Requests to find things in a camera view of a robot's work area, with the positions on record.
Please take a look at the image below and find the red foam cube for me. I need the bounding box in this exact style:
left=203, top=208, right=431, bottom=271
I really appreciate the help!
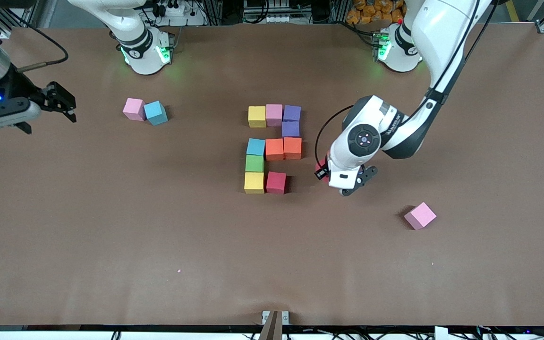
left=266, top=171, right=287, bottom=195
left=314, top=158, right=331, bottom=182

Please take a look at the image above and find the orange foam cube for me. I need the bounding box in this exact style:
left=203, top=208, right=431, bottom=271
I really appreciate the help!
left=266, top=138, right=285, bottom=161
left=284, top=137, right=302, bottom=160

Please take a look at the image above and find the yellow foam cube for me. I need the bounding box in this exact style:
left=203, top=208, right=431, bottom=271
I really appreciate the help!
left=244, top=172, right=265, bottom=195
left=248, top=106, right=267, bottom=128

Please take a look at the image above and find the light pink foam cube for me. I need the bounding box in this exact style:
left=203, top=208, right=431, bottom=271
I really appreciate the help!
left=403, top=202, right=437, bottom=230
left=265, top=104, right=283, bottom=127
left=123, top=98, right=146, bottom=121

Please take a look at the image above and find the brown table cover mat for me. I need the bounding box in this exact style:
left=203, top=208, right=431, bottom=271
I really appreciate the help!
left=0, top=23, right=544, bottom=327

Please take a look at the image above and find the white power strip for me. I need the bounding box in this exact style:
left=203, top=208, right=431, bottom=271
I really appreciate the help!
left=152, top=1, right=187, bottom=17

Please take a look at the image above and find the grey equipment rack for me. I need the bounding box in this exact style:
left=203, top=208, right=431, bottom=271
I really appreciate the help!
left=241, top=0, right=296, bottom=24

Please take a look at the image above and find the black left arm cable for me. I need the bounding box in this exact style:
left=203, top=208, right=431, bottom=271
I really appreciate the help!
left=314, top=0, right=499, bottom=171

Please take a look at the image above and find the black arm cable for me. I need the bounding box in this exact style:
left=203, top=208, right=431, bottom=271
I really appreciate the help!
left=314, top=0, right=499, bottom=171
left=0, top=9, right=69, bottom=74

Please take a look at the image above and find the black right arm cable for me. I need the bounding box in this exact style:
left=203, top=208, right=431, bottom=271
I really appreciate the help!
left=0, top=9, right=69, bottom=74

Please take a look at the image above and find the grey clamp bracket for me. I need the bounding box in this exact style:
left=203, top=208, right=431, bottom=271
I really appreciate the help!
left=259, top=310, right=289, bottom=340

